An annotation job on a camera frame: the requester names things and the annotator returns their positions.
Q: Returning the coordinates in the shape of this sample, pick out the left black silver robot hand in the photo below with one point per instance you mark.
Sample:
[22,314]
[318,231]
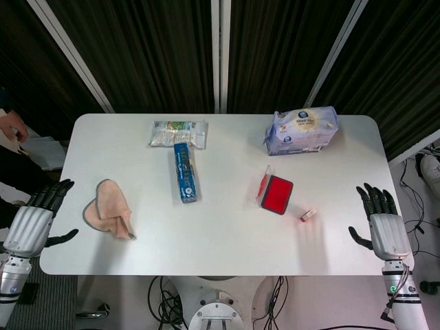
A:
[29,225]

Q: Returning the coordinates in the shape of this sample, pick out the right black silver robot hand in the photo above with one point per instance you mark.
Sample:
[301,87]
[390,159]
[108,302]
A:
[390,233]

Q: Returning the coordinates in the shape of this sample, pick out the red and white stamp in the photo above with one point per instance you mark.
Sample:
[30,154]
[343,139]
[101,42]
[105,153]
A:
[307,216]

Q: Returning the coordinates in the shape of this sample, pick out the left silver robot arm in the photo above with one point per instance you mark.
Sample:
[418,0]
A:
[12,278]

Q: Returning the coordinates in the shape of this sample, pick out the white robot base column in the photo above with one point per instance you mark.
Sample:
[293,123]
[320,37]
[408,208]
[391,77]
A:
[216,309]

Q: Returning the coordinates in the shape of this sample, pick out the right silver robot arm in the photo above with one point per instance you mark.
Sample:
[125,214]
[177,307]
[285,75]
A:
[407,299]

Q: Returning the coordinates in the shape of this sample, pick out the white shoe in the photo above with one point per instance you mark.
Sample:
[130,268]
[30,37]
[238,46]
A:
[431,170]

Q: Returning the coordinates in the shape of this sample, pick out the pink cloth grey trim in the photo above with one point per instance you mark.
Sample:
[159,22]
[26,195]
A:
[106,206]

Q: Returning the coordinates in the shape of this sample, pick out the person's bare hand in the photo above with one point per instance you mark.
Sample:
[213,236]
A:
[12,123]

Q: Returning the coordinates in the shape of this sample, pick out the red ink pad clear lid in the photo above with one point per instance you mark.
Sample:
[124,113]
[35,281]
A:
[276,194]

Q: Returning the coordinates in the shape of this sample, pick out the blue white tissue pack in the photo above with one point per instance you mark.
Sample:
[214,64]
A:
[299,132]

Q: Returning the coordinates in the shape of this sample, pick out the long blue cardboard box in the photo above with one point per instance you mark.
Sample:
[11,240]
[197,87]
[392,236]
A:
[185,172]

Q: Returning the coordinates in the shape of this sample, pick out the silver snack packet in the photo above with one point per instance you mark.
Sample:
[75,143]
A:
[172,132]

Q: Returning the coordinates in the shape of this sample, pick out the white partition base rail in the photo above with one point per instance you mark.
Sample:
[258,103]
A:
[414,146]

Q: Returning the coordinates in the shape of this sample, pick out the slanted white partition post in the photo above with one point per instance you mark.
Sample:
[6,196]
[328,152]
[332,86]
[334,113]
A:
[74,65]
[335,55]

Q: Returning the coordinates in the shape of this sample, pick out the upright white partition post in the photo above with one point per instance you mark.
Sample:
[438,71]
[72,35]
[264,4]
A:
[220,55]

